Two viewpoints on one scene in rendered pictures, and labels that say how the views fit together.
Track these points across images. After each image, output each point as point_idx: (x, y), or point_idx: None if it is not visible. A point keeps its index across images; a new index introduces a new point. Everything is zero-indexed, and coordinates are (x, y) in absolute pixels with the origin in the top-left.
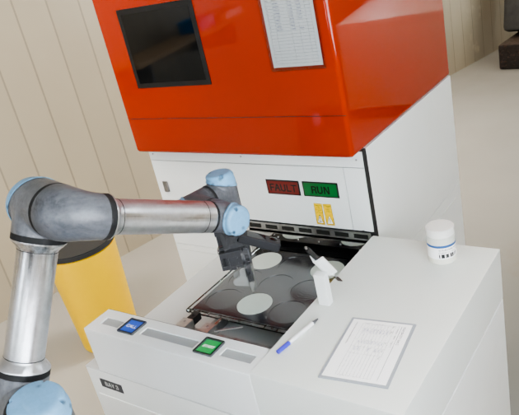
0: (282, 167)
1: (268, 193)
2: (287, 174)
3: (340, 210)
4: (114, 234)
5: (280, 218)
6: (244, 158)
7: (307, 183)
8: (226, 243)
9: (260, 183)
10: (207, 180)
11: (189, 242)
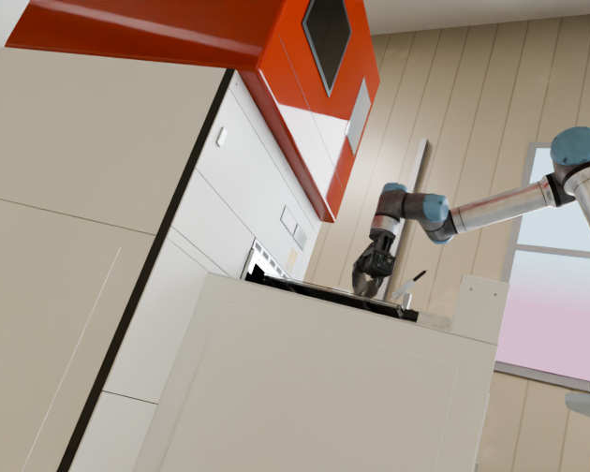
0: (296, 202)
1: (279, 219)
2: (295, 212)
3: (298, 261)
4: (545, 205)
5: (272, 250)
6: (286, 173)
7: (299, 227)
8: (387, 249)
9: (281, 206)
10: (406, 189)
11: (189, 235)
